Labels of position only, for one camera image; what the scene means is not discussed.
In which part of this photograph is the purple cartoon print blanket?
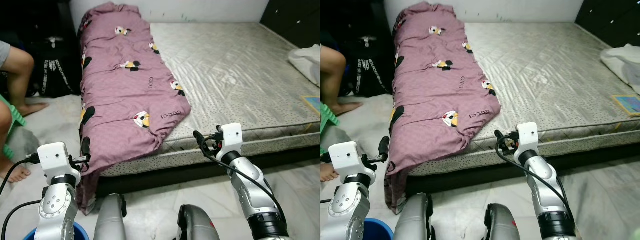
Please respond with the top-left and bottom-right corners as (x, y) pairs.
(75, 1), (192, 216)
(385, 1), (502, 213)

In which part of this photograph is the white pillow with green tree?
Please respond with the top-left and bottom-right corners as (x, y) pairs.
(600, 44), (640, 96)
(287, 44), (321, 86)

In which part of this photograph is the white quilted mattress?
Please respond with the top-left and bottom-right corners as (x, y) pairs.
(100, 22), (321, 178)
(407, 22), (640, 177)

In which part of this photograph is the blue plastic bucket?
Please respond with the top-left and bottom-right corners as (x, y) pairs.
(362, 217), (396, 240)
(22, 222), (91, 240)

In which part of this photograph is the black backpack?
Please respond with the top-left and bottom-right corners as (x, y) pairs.
(342, 35), (396, 98)
(32, 35), (83, 98)

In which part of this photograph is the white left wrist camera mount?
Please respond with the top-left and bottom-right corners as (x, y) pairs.
(37, 142), (82, 186)
(327, 141), (377, 186)

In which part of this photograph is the silver left robot leg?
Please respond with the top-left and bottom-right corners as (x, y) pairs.
(395, 193), (435, 240)
(93, 193), (127, 240)

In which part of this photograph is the silver robot leg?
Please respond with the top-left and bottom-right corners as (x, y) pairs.
(395, 193), (435, 240)
(176, 204), (221, 240)
(93, 193), (127, 240)
(482, 202), (521, 240)

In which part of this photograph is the black bed frame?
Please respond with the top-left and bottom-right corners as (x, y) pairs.
(402, 142), (640, 198)
(95, 145), (321, 198)

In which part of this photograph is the colourful square picture book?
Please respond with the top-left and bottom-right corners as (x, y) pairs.
(611, 94), (640, 118)
(301, 95), (321, 113)

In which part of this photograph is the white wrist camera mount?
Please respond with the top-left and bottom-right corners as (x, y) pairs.
(515, 122), (540, 160)
(217, 123), (244, 161)
(37, 142), (82, 186)
(327, 141), (377, 186)

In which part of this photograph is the silver right robot leg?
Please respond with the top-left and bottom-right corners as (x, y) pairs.
(176, 204), (221, 240)
(482, 202), (521, 240)

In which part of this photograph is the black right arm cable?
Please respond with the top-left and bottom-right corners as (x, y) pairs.
(495, 140), (572, 216)
(199, 141), (287, 221)

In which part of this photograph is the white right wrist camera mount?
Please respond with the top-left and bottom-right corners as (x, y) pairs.
(217, 123), (244, 161)
(515, 122), (540, 160)

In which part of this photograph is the green plastic stool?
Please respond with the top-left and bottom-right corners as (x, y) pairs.
(320, 102), (340, 141)
(0, 95), (27, 161)

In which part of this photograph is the dark tufted headboard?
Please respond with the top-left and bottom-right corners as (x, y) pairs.
(574, 0), (640, 48)
(260, 0), (321, 48)

